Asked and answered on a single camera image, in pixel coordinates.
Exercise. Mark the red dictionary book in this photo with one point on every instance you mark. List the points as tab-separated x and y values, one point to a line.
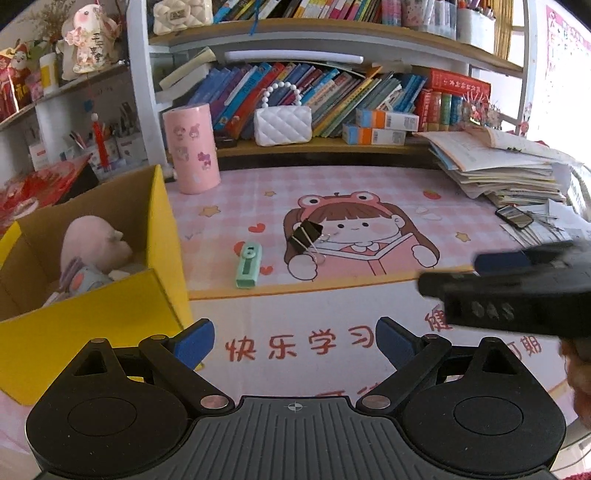
456	84

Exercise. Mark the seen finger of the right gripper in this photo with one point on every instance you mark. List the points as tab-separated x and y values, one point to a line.
499	262

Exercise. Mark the black binder clip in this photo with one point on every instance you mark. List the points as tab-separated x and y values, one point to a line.
304	236

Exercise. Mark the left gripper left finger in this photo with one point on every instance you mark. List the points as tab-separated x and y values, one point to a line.
173	361

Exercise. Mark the lower orange blue box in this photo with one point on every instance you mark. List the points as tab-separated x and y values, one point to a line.
356	135

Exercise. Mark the orange blue box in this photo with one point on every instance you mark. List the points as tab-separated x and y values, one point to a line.
356	135
380	119

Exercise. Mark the red figurine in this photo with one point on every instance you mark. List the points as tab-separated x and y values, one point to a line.
100	142

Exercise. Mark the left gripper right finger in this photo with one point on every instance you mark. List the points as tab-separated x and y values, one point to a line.
416	361

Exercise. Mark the small black card device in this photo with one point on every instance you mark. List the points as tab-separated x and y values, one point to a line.
514	217

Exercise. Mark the stack of papers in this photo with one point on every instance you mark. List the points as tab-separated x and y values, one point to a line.
505	168

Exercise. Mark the red paper sheets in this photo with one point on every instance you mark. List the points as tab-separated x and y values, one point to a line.
49	186

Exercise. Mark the white quilted pearl handbag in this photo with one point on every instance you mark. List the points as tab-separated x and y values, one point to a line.
284	124

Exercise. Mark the large pink plush toy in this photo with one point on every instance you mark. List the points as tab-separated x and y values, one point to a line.
95	242

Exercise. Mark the cream quilted handbag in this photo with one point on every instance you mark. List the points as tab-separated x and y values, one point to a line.
178	15

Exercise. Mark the upper orange blue box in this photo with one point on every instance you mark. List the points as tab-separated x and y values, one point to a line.
380	119

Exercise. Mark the white yellow bottle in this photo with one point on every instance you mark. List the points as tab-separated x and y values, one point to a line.
49	73

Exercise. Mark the person right hand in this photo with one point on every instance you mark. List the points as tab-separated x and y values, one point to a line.
578	377

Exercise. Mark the alphabet wall poster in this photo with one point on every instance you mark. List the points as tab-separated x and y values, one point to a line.
568	48

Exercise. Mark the pink cylinder container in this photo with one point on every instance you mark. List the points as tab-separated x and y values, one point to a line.
190	142

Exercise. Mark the red fortune god decoration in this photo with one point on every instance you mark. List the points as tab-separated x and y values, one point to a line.
15	94

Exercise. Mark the yellow cardboard box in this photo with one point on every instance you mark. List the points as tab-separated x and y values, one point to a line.
42	329

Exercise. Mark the white bookshelf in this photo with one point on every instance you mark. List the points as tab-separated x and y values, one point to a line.
374	42

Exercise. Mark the pink rabbit doll figure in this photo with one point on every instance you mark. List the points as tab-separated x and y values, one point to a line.
88	43

